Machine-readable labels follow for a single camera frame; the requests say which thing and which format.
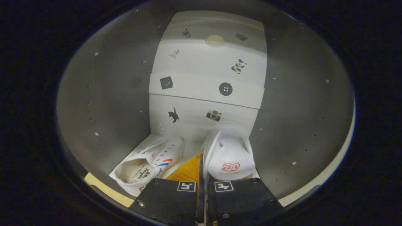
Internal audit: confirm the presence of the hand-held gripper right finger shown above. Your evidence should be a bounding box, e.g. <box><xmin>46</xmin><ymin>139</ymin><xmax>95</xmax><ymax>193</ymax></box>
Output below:
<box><xmin>206</xmin><ymin>176</ymin><xmax>280</xmax><ymax>226</ymax></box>

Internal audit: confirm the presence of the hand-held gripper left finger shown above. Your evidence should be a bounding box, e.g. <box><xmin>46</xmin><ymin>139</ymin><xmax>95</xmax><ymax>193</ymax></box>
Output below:
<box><xmin>129</xmin><ymin>153</ymin><xmax>204</xmax><ymax>226</ymax></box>

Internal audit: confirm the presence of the white canvas shoe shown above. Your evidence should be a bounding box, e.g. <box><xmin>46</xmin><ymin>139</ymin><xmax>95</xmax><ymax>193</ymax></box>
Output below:
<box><xmin>203</xmin><ymin>122</ymin><xmax>255</xmax><ymax>182</ymax></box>
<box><xmin>113</xmin><ymin>136</ymin><xmax>184</xmax><ymax>196</ymax></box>

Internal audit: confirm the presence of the dark grey shoe cabinet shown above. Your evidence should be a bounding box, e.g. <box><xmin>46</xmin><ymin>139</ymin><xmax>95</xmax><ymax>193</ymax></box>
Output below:
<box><xmin>57</xmin><ymin>9</ymin><xmax>355</xmax><ymax>207</ymax></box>

